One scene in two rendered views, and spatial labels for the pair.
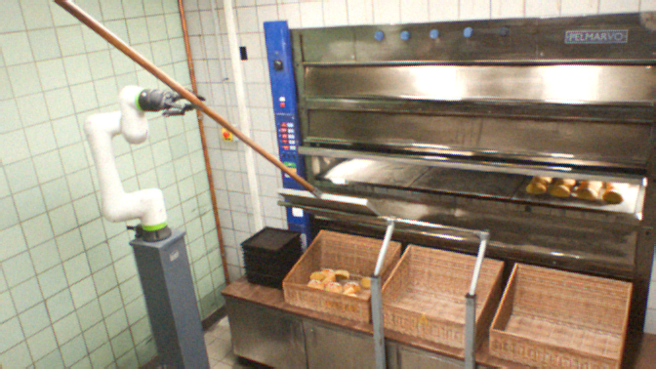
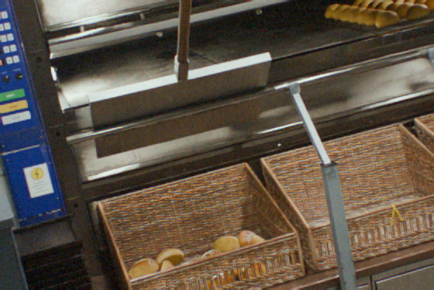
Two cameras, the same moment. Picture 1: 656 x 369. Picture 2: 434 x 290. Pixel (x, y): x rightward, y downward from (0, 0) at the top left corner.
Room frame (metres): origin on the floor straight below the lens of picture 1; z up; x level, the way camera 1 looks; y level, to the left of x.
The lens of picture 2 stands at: (0.91, 1.71, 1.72)
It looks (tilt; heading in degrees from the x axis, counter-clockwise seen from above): 15 degrees down; 315
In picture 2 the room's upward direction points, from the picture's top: 11 degrees counter-clockwise
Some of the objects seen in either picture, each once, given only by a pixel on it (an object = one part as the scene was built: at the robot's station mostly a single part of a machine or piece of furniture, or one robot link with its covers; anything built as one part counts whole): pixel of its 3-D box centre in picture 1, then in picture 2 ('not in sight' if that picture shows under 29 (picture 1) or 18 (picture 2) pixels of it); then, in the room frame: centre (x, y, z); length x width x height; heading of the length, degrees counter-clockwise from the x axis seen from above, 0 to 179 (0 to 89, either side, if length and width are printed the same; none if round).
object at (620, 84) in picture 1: (452, 82); not in sight; (2.77, -0.70, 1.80); 1.79 x 0.11 x 0.19; 57
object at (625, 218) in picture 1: (455, 197); (308, 57); (2.79, -0.71, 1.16); 1.80 x 0.06 x 0.04; 57
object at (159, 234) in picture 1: (147, 229); not in sight; (2.59, 0.91, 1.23); 0.26 x 0.15 x 0.06; 61
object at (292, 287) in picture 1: (343, 272); (197, 236); (2.87, -0.07, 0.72); 0.56 x 0.49 x 0.28; 58
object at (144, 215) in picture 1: (148, 208); not in sight; (2.56, 0.88, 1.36); 0.16 x 0.13 x 0.19; 109
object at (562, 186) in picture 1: (581, 175); (401, 4); (2.82, -1.43, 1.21); 0.61 x 0.48 x 0.06; 147
